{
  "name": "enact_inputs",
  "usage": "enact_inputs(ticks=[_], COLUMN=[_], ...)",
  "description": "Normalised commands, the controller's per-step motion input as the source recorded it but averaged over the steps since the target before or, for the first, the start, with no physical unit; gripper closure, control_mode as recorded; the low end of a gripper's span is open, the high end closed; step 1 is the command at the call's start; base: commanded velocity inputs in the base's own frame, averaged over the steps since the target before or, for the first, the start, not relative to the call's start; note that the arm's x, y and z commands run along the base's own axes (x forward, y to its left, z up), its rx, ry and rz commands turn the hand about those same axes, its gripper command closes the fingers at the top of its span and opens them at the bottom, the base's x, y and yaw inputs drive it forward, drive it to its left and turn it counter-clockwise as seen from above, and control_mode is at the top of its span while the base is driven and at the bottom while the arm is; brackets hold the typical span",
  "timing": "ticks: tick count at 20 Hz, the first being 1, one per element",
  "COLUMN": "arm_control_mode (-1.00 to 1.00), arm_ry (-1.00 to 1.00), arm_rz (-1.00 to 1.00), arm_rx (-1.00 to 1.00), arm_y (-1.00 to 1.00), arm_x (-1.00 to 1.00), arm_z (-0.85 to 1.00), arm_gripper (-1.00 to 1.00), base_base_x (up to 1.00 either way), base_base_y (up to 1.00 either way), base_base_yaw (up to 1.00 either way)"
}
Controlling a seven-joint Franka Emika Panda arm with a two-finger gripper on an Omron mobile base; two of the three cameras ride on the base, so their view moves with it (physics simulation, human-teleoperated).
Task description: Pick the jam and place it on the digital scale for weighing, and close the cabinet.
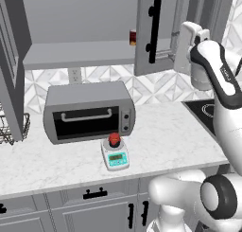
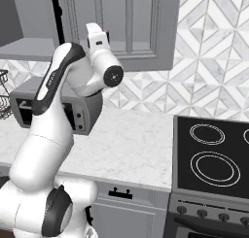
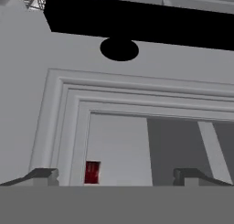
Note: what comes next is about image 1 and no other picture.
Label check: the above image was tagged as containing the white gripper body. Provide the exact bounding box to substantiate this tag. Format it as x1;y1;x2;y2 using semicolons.
173;21;203;76

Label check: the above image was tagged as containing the red jam jar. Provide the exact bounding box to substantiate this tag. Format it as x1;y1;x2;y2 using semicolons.
129;28;138;46

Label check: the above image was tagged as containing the grey open upper cabinet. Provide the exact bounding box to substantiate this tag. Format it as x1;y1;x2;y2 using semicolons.
4;0;178;71

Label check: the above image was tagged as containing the white digital scale, teal panel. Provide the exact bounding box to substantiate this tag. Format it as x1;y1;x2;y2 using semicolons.
100;136;131;172

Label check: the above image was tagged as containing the grey base cabinet door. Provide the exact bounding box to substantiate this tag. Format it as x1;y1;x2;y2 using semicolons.
50;193;140;232
137;177;163;232

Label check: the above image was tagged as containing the grey cabinet door, plain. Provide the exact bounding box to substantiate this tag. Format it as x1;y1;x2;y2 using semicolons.
0;0;33;143

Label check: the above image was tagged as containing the black hob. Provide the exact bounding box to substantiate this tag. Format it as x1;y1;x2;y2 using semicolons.
181;98;221;137

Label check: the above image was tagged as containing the grey toaster oven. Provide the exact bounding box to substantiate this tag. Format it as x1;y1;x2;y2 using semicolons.
43;80;137;146

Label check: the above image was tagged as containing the red and black small object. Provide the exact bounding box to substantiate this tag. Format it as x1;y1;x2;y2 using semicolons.
108;132;122;149

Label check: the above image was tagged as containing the grey drawer front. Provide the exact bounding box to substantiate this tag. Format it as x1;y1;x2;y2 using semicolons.
43;178;140;210
0;193;40;221

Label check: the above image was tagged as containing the grey cabinet door, black handle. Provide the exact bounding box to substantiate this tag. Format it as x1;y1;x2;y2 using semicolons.
133;0;187;77

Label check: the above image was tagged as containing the long black cabinet door handle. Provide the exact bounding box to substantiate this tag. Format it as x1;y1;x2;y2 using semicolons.
145;0;163;65

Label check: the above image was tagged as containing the white wall outlet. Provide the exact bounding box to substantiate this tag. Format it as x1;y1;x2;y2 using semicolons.
67;67;83;85

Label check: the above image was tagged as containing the grey toaster oven handle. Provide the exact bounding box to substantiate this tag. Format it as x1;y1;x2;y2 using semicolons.
60;108;113;123

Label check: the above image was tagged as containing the black base cabinet handle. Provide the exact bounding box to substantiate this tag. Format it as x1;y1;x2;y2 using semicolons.
127;203;135;230
140;200;150;227

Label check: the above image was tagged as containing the dark wire dish rack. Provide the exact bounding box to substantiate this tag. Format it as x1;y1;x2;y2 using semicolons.
0;102;32;146

